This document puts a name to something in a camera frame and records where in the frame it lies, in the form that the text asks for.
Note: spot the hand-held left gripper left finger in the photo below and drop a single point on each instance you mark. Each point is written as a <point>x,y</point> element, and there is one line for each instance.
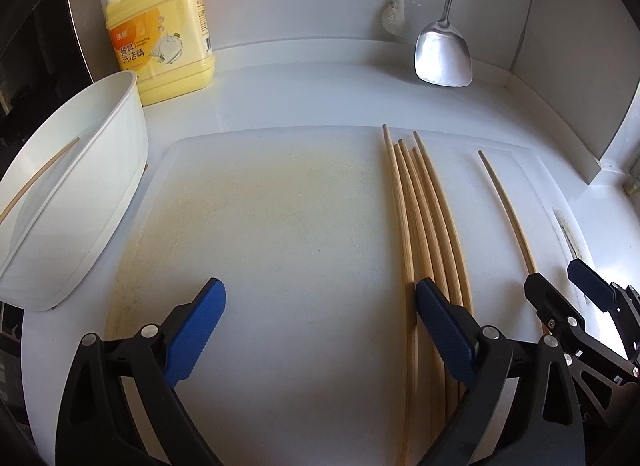
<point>195,328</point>

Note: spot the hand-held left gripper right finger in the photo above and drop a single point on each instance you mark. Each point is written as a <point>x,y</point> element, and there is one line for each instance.
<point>445,328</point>

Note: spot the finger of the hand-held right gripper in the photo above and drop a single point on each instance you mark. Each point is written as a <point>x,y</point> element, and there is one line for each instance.
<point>550,301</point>
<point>592,283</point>

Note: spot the bundle of wooden chopsticks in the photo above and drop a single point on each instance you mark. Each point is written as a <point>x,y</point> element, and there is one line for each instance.
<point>430,246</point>

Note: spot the single wooden chopstick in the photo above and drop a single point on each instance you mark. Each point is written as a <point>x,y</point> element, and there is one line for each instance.
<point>35,180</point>
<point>511,216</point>

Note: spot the white round basin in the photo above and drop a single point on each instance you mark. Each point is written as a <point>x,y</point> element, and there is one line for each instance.
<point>95,196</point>

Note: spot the white plastic cutting board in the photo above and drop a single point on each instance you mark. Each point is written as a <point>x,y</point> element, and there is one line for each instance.
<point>275,246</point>

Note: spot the metal spatula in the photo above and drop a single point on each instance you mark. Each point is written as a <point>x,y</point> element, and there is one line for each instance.
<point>442,58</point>

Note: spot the yellow dish soap bottle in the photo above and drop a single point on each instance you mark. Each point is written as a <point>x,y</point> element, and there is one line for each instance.
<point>165,45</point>

